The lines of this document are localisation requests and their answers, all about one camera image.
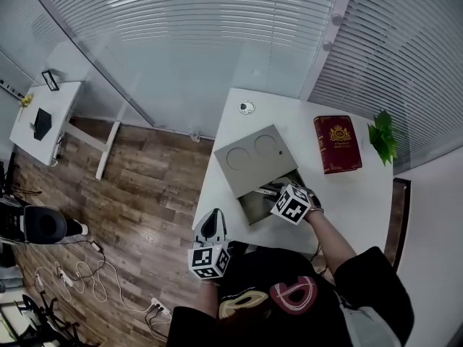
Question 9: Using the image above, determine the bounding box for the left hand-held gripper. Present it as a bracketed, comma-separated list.
[187, 208, 232, 280]

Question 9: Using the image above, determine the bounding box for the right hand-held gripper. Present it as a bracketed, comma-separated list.
[265, 180, 323, 227]

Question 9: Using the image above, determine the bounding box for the grey box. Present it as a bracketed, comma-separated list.
[213, 124, 309, 228]

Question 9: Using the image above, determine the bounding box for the person's left forearm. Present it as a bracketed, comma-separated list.
[196, 281, 222, 318]

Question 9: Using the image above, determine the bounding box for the person's right forearm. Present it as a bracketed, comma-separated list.
[306, 209, 358, 277]

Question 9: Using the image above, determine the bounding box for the black office chair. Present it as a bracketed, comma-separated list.
[0, 196, 69, 246]

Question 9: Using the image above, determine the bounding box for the white table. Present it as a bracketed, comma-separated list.
[191, 86, 396, 264]

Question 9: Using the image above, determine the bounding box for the red hardcover book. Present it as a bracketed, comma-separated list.
[313, 114, 363, 176]

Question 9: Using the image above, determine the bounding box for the white power strip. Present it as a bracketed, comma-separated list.
[149, 296, 174, 317]
[57, 269, 76, 288]

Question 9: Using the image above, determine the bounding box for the small round white disc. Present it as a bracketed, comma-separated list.
[237, 99, 258, 116]

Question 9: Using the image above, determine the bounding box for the person's black printed shirt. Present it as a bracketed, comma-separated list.
[166, 242, 415, 347]

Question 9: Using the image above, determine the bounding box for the green potted plant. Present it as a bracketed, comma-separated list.
[367, 108, 399, 167]

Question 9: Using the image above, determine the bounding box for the black desk holder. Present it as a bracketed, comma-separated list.
[33, 107, 54, 141]

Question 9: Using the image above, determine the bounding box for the white side desk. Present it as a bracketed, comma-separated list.
[8, 80, 122, 181]

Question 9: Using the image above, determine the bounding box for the yellow flower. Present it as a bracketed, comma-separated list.
[19, 93, 35, 123]

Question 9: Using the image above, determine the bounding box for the black picture frame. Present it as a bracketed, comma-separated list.
[40, 69, 61, 92]

